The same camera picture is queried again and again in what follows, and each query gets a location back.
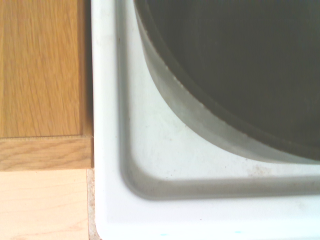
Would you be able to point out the dark green saucepan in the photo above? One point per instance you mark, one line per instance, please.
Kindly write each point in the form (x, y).
(250, 62)

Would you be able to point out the white electric stove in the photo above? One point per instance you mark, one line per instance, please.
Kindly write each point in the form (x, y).
(175, 200)

